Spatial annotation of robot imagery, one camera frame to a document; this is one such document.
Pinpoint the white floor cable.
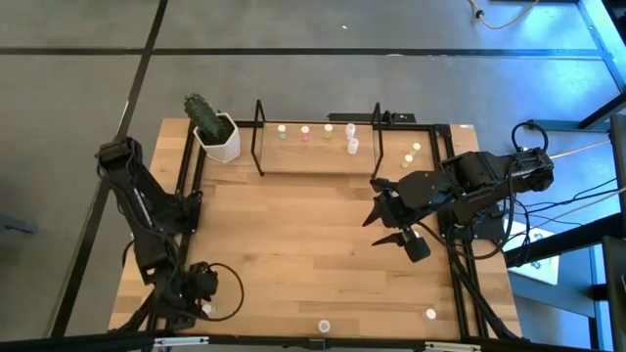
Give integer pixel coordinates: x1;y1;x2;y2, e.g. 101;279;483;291
550;139;612;160

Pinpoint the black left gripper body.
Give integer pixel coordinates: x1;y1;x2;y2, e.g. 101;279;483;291
160;263;220;330

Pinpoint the black floor cable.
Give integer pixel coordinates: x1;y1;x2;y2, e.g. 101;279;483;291
517;176;619;209

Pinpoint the white hexagonal planter pot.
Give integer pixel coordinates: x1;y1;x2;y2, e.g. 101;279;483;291
193;111;243;164

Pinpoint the white paper blue print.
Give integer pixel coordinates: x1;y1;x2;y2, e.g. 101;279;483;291
503;217;561;286

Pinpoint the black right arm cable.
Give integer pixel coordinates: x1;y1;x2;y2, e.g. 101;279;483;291
415;120;550;261

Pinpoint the black metal beam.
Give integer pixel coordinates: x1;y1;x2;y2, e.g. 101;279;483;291
503;114;626;352

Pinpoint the tan cable black plug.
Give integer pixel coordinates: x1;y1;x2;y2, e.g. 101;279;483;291
468;0;540;30

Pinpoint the wooden shelf black metal frame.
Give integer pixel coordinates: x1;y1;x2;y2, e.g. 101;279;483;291
250;99;387;181

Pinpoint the black desk frame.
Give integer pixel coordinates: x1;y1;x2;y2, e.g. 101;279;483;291
526;0;626;132

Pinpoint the silver metal bracket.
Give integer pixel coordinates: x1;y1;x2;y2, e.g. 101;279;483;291
153;335;210;348
424;340;483;352

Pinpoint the dark floor object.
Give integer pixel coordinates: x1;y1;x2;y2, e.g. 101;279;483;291
0;214;38;237

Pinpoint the flat black box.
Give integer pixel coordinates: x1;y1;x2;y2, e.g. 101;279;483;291
327;111;418;124

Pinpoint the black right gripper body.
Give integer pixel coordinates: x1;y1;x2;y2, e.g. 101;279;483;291
370;178;431;263

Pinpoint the green cactus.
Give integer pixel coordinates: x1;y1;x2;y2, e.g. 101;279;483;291
183;92;229;141

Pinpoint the grey floor cable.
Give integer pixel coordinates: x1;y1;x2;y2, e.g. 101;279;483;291
537;187;626;230

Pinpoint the black gantry bar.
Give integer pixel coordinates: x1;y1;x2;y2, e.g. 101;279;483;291
0;331;626;352

